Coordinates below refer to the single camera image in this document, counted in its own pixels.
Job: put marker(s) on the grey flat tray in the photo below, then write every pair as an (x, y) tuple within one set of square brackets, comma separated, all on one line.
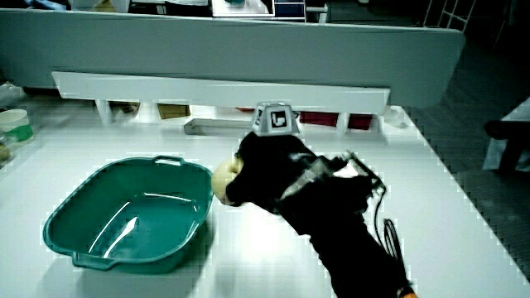
[(215, 126)]

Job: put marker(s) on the white desk shelf riser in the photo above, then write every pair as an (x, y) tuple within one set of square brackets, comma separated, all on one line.
[(215, 93)]

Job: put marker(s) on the green plastic basin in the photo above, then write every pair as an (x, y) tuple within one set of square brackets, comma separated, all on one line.
[(136, 223)]

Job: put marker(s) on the white desk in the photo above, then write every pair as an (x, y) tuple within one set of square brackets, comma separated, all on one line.
[(435, 232)]

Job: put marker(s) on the brown cardboard box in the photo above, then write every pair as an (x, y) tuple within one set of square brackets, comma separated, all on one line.
[(173, 111)]

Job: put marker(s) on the person's right forearm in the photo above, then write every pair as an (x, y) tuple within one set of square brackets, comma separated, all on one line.
[(339, 232)]

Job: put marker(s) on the person's right hand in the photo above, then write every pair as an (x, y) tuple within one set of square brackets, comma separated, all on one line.
[(265, 169)]

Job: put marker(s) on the yellow pear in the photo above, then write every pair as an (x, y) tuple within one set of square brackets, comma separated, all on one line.
[(221, 178)]

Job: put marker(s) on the small red box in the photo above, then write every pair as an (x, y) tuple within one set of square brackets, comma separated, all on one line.
[(359, 121)]

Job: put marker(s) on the white cup green band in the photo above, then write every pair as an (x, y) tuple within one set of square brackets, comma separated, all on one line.
[(15, 124)]

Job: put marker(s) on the large red box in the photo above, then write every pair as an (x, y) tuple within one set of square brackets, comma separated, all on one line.
[(319, 118)]

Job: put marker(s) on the grey partition panel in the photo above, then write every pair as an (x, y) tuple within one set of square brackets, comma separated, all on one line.
[(232, 49)]

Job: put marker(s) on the dark chair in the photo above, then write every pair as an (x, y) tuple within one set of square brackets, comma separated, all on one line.
[(511, 136)]

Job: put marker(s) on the clear plastic bag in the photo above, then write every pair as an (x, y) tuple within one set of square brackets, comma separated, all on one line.
[(9, 94)]

